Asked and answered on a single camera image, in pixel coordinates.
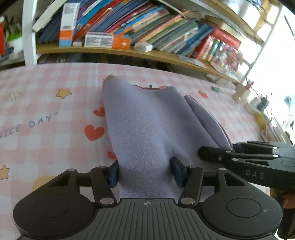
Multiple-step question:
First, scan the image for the lavender sweater with brown patch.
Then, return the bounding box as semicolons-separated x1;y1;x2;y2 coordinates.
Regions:
103;75;232;198

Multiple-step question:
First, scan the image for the pink checkered tablecloth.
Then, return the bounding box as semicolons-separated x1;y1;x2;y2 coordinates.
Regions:
1;63;260;239

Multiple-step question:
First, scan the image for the white and wood bookshelf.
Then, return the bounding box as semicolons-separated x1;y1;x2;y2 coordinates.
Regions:
21;0;287;85

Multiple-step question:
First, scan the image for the white charger adapter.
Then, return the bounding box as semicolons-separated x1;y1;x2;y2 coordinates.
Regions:
133;42;153;53

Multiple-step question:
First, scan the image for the white orange flat box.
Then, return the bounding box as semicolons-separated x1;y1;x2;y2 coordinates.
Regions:
84;32;131;50

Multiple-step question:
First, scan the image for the row of colourful books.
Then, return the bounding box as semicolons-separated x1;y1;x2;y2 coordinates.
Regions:
37;1;241;61

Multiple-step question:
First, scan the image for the white orange upright box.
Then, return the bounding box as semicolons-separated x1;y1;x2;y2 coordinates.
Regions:
58;1;80;47

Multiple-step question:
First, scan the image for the white leaning book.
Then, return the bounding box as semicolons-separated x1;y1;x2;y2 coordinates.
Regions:
32;0;66;32

